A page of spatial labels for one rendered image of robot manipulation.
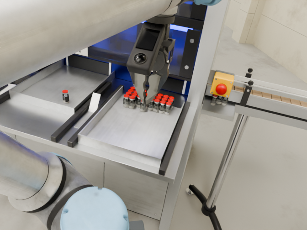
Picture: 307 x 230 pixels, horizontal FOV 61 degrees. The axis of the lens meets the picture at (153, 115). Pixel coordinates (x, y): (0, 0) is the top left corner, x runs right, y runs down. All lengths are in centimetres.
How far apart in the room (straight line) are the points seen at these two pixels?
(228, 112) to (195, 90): 17
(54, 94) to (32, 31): 85
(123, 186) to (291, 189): 130
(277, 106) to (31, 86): 99
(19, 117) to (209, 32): 69
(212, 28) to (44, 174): 69
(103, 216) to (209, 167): 167
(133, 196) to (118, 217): 103
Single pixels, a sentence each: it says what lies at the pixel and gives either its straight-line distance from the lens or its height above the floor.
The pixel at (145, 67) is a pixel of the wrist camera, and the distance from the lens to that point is 49.
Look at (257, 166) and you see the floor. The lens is 230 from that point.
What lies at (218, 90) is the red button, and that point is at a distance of 97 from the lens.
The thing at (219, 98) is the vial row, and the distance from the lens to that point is 110.
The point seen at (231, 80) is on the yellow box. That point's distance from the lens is 99.
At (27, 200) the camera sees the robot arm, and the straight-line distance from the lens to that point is 53.
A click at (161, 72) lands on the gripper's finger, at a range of 58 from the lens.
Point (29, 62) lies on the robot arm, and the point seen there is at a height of 133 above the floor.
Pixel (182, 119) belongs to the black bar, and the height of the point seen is 90.
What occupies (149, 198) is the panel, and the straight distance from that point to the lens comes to 149.
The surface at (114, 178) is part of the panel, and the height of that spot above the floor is 32.
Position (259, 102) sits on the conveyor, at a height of 91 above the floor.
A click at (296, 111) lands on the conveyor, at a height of 91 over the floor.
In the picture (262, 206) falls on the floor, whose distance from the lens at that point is 202.
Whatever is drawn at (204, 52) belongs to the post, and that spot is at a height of 111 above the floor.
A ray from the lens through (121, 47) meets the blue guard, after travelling 104.
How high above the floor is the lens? 142
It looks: 34 degrees down
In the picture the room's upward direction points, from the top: 8 degrees clockwise
